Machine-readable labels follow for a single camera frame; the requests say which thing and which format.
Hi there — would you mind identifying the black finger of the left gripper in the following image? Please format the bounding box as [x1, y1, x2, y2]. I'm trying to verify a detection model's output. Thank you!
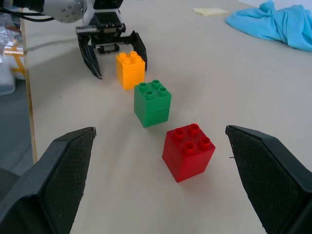
[78, 36, 103, 79]
[126, 30, 148, 72]

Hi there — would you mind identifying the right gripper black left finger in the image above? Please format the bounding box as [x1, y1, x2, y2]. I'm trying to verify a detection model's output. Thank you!
[0, 126, 97, 234]

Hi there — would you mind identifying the orange toy brick cube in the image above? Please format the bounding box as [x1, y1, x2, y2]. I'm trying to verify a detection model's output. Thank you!
[115, 50, 146, 91]

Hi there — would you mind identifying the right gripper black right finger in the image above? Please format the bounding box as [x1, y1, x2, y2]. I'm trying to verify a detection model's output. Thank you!
[225, 125, 312, 234]

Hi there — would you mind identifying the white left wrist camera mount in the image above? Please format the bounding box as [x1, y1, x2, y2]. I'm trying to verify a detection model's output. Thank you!
[82, 0, 124, 27]

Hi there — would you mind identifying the yellow paper note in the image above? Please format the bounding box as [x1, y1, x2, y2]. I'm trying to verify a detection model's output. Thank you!
[193, 7, 230, 17]

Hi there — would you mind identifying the red toy brick cube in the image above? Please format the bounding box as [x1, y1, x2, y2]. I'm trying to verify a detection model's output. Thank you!
[162, 123, 216, 183]

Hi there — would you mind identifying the green toy brick cube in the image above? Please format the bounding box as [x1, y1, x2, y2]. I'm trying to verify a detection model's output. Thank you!
[134, 79, 172, 128]

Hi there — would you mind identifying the yellow frame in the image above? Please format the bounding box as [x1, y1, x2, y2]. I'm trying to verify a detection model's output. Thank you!
[4, 45, 27, 74]

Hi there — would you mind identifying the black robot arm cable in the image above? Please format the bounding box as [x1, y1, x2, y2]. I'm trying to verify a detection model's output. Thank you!
[0, 7, 57, 22]

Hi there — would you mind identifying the blue cloth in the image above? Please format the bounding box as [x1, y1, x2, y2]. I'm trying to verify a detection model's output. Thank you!
[225, 0, 312, 53]

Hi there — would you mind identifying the clear plastic bag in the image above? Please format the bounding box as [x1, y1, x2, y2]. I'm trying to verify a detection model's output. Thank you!
[0, 12, 26, 96]

